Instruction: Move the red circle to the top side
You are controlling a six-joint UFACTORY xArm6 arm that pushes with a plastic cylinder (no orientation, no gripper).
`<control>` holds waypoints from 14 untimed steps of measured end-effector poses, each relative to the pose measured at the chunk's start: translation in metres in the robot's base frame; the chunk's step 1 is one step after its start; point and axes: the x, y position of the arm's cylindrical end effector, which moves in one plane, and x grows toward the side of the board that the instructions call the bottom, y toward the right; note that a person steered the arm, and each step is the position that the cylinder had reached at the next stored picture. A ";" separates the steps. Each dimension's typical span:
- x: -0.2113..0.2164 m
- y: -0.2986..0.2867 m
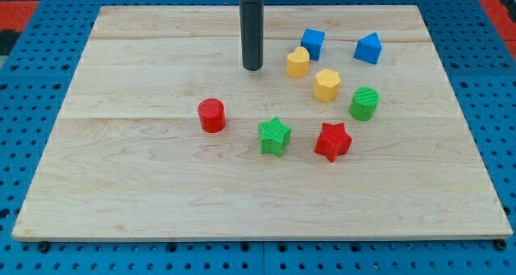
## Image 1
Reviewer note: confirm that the green cylinder block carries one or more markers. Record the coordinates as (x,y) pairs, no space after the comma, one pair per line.
(364,103)

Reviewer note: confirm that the yellow heart block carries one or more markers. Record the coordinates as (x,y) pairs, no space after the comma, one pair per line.
(297,62)

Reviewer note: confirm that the light wooden board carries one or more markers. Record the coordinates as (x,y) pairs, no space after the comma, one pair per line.
(127,159)

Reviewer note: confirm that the green star block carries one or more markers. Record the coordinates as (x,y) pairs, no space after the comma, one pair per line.
(274,136)

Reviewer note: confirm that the red star block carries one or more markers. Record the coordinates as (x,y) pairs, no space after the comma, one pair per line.
(333,141)

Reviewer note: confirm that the yellow hexagon block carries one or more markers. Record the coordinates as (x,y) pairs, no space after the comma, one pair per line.
(326,85)

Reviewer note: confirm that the blue cube block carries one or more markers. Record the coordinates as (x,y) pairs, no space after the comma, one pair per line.
(312,40)

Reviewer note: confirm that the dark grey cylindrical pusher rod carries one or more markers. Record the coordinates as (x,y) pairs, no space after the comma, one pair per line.
(251,15)

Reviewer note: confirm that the red cylinder block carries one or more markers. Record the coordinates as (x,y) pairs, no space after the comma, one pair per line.
(211,113)

